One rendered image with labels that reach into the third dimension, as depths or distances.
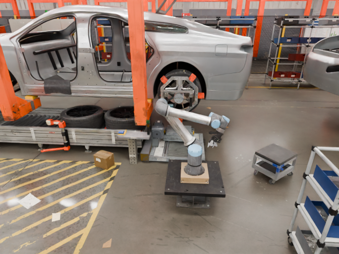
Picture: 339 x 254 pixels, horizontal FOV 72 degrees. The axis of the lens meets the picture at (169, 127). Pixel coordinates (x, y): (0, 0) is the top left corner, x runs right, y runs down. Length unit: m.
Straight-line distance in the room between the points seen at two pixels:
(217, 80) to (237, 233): 2.06
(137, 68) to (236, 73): 1.43
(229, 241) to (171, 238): 0.53
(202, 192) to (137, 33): 1.93
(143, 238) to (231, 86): 2.36
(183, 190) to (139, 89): 1.42
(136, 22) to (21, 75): 2.18
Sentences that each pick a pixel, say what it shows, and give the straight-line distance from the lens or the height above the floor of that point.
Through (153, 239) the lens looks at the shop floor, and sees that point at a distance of 2.39.
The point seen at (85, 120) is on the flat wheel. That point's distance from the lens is 3.75.
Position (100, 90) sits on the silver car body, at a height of 0.85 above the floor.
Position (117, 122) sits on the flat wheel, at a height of 0.47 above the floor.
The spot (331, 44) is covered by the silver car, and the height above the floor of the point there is 1.41.
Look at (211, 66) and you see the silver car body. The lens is 3.49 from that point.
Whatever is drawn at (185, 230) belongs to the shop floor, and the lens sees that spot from 2.45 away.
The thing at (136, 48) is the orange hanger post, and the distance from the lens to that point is 2.99.
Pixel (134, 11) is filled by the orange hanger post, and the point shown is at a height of 1.93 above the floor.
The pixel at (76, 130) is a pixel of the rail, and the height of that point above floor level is 0.36.
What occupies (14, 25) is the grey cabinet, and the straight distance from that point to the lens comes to 8.68.
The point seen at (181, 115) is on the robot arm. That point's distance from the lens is 2.28.
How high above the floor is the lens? 1.83
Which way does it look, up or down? 24 degrees down
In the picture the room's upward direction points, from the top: straight up
